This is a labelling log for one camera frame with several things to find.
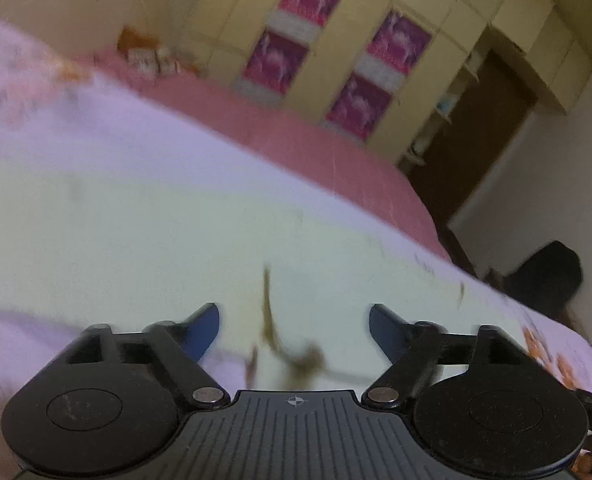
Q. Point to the cream wardrobe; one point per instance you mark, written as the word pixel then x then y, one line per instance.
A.
pixel 475 5

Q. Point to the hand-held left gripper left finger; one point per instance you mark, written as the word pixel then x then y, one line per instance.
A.
pixel 207 327

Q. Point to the brown wooden door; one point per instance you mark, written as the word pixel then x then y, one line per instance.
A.
pixel 475 140

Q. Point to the floral lilac blanket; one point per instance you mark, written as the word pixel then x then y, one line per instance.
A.
pixel 91 125

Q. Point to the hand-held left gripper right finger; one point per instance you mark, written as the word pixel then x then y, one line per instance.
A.
pixel 381 329

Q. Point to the black chair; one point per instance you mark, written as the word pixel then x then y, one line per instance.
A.
pixel 545 277

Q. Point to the cream curved headboard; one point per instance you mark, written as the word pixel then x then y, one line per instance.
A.
pixel 76 0

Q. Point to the pink bedsheet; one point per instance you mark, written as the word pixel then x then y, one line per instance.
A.
pixel 296 145

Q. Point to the white garment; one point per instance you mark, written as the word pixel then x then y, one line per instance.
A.
pixel 141 240

